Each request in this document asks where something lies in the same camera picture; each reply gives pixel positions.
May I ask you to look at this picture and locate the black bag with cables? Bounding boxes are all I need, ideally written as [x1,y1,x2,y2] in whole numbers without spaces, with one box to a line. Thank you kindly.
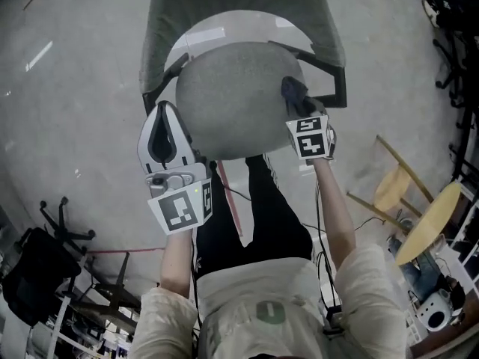
[415,0,463,29]

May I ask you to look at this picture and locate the person's left forearm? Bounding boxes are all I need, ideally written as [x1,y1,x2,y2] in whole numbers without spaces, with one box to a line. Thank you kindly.
[159,225,198,295]

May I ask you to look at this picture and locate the black frame desk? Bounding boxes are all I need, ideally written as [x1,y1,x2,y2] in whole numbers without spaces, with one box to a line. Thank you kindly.
[55,251,144,333]

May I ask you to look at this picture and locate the dark wiping cloth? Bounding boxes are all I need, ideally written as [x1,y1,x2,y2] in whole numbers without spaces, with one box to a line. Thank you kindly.
[280,75,310,108]

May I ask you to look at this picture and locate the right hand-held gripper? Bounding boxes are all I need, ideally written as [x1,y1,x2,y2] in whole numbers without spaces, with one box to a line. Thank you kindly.
[284,95,337,162]

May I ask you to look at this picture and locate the white round appliance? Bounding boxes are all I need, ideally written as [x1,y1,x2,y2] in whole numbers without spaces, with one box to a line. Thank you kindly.
[416,291,453,332]

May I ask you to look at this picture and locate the person's right forearm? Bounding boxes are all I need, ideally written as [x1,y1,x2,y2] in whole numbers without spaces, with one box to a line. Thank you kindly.
[313,158,357,273]

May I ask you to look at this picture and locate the round wooden side table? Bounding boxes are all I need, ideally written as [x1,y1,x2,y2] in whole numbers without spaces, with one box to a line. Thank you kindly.
[346,135,463,267]

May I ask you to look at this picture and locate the person's beige shirt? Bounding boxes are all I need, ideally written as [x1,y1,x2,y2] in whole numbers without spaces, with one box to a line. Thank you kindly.
[129,244,409,359]

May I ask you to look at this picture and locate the black belt box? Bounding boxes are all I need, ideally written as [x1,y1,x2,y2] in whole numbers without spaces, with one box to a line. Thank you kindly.
[324,304,344,337]

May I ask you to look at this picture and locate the person's black trousers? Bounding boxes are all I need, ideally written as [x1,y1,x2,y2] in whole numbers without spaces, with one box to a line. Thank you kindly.
[194,154,314,280]

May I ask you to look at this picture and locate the black office chair base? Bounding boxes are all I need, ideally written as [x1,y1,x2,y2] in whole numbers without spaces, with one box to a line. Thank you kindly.
[39,196,97,257]
[433,37,479,108]

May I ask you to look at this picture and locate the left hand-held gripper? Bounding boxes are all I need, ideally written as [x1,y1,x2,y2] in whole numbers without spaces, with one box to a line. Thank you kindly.
[136,100,215,236]

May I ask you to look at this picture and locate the grey round chair seat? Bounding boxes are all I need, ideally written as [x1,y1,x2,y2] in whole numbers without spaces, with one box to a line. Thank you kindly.
[174,42,308,162]

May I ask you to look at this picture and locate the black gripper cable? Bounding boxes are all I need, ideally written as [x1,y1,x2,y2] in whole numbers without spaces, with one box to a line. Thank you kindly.
[314,159,344,310]

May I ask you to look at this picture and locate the black office chair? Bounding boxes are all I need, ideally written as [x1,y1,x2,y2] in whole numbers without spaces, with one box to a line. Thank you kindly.
[1,227,82,328]

